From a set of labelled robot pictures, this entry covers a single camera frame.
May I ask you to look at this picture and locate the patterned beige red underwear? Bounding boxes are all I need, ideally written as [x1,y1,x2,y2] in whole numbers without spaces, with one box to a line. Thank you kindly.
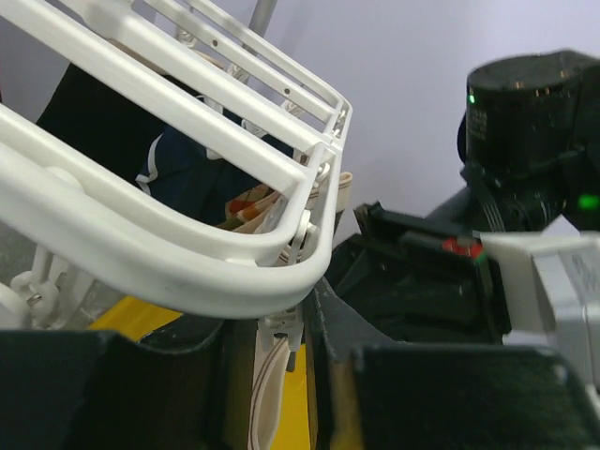
[217,185,280,234]

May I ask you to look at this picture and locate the black beige-waistband underwear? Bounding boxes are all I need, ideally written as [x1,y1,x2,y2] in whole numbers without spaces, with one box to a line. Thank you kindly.
[35,63,170,198]

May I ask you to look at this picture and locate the navy blue underwear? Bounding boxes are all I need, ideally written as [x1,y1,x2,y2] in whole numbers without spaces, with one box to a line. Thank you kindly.
[135,96,296,226]

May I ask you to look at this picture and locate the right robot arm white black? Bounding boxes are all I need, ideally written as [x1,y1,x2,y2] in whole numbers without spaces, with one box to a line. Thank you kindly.
[326,50,599,343]

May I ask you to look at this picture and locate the yellow plastic tray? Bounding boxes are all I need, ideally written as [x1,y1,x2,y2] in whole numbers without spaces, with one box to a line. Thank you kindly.
[88,296,310,449]

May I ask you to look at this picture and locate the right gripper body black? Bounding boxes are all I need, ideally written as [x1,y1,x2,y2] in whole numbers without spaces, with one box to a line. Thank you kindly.
[325,203,511,344]

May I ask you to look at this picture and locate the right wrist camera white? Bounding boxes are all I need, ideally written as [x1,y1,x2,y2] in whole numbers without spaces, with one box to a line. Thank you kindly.
[479,232,599,387]

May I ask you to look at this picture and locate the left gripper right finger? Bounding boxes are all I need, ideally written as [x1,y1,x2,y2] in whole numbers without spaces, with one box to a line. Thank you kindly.
[304,280,593,449]

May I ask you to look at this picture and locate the brown beige underwear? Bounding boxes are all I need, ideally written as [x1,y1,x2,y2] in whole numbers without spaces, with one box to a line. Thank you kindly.
[247,172,353,449]

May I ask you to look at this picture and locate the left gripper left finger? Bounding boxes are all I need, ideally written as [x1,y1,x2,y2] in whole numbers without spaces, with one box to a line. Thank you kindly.
[1,315,256,449]

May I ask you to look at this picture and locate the white clip drying hanger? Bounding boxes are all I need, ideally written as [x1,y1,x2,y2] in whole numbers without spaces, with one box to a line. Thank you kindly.
[1,1,353,329]

